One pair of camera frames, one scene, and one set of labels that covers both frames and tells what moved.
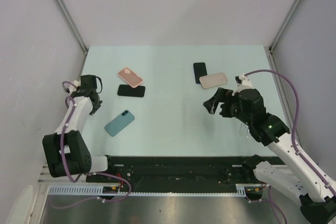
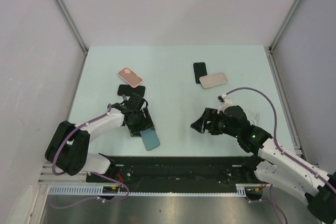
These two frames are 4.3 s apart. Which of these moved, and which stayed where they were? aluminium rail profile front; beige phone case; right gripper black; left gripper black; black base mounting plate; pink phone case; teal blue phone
Moved: right gripper black; teal blue phone; left gripper black
Stayed: beige phone case; pink phone case; aluminium rail profile front; black base mounting plate
